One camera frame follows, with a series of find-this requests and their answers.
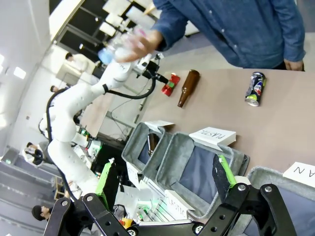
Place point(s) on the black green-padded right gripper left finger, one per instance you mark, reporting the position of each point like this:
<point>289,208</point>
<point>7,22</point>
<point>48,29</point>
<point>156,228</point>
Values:
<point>108,186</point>

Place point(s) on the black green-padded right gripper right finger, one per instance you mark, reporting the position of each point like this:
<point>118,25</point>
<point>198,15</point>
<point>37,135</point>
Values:
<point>222,177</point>

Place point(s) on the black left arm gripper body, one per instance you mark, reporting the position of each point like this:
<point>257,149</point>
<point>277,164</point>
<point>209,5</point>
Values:
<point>151,69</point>

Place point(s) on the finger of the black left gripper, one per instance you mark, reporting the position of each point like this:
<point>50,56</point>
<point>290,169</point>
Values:
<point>163,78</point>

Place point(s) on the clear plastic bottle blue label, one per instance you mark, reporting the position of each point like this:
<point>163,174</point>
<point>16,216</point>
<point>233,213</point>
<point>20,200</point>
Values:
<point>108,55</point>

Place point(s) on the person's right forearm denim sleeve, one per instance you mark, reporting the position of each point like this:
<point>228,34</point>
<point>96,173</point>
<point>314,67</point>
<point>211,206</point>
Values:
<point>172,24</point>

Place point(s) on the person's left forearm denim sleeve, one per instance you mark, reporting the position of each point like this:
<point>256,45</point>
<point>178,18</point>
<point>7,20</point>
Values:
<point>294,32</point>

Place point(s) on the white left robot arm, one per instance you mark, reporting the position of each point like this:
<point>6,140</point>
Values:
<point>64,110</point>

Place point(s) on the crushed red can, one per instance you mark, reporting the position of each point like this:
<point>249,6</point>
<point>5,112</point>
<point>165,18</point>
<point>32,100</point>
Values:
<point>169,86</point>

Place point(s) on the grey felt basket plastic label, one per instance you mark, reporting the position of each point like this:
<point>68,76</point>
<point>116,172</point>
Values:
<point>197,172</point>

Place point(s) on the white paper label on basket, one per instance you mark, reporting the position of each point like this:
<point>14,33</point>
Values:
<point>133,175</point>

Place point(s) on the grey felt basket holding bottle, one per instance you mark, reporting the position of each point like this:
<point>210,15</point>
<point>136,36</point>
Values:
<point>133,150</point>

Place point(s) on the white PLASTIC label on basket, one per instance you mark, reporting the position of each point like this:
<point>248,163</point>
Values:
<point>176,204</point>

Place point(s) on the white folded card CAN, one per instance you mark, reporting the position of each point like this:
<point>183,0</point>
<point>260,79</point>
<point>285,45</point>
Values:
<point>299,173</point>

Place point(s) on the grey felt basket can label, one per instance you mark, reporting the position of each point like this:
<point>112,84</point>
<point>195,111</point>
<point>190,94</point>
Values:
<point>295,204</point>

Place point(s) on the dented blue green can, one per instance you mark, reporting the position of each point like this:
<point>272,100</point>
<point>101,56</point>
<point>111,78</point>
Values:
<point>256,89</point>

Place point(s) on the person's right hand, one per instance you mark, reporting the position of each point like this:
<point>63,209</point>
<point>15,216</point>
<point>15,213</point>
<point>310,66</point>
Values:
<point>145,44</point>

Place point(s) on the person's left hand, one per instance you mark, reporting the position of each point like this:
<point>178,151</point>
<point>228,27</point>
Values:
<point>294,65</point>

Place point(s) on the white folded card PLASTIC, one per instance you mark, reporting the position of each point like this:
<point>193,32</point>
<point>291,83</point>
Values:
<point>212,137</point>

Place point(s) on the white control box green light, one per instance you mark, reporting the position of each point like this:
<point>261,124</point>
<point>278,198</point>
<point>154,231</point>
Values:
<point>92,146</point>

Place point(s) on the white folded blank-side card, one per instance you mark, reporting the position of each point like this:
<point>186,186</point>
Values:
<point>158,124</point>

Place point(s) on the small brown glass bottle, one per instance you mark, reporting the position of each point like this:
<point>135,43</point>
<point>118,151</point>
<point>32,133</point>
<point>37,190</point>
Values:
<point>151,145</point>

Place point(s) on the background person black hair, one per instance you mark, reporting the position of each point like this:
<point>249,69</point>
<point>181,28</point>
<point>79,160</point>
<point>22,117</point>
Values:
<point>40,212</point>

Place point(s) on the brown side table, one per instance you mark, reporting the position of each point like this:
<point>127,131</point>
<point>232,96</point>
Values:
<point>94,115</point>

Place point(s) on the background person white shirt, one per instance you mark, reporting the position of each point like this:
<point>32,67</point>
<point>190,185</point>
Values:
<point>77,62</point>

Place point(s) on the background person seated headphones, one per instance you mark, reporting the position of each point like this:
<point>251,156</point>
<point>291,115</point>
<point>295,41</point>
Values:
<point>32,153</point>

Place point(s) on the person's torso blue denim shirt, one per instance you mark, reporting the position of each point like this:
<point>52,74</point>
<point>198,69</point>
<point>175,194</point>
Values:
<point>233,32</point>

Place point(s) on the background person dark hair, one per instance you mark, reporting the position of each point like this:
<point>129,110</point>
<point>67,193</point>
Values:
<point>56,89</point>

